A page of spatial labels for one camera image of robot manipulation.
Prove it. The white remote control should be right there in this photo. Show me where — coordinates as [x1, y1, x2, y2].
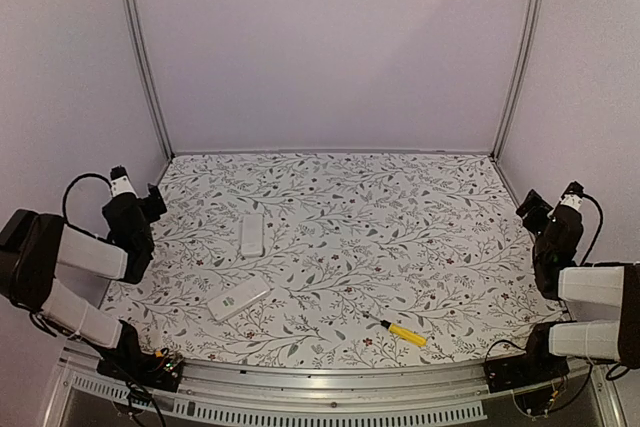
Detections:
[240, 214, 264, 258]

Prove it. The yellow handled screwdriver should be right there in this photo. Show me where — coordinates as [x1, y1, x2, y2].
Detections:
[363, 312, 427, 348]

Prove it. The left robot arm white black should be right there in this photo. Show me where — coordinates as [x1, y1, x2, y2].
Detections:
[1, 189, 167, 381]

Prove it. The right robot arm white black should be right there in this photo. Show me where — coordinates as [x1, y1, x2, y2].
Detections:
[516, 182, 639, 383]

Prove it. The white remote with green logo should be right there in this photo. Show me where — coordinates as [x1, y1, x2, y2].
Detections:
[207, 276, 271, 322]

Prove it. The floral patterned table mat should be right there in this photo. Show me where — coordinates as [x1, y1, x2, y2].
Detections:
[102, 153, 564, 369]

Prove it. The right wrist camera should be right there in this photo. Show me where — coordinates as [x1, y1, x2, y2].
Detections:
[559, 181, 584, 211]

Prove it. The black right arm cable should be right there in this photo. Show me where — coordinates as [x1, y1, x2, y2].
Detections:
[579, 191, 605, 266]

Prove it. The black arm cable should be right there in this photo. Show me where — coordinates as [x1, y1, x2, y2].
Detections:
[579, 191, 605, 266]
[61, 172, 114, 221]

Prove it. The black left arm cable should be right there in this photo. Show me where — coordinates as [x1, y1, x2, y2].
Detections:
[61, 172, 114, 221]

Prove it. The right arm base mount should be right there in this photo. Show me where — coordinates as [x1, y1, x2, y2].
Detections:
[483, 354, 570, 393]

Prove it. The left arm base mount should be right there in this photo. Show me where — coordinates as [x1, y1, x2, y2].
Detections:
[97, 348, 183, 392]

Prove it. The front aluminium rail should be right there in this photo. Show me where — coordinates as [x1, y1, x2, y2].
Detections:
[42, 336, 626, 427]

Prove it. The right aluminium frame post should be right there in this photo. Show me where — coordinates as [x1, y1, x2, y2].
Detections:
[491, 0, 543, 163]

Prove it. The aluminium frame post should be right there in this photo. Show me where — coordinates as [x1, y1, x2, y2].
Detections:
[491, 0, 543, 163]
[122, 0, 175, 161]

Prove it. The left aluminium frame post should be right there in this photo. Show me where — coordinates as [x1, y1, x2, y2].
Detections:
[122, 0, 175, 161]

